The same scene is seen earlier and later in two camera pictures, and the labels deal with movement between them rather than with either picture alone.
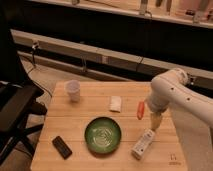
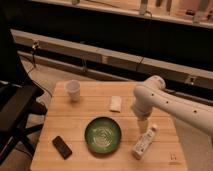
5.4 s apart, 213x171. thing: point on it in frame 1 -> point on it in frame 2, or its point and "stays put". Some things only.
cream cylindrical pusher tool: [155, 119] -> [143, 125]
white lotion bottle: [143, 143] stays put
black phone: [61, 147] stays put
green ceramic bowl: [102, 135] stays put
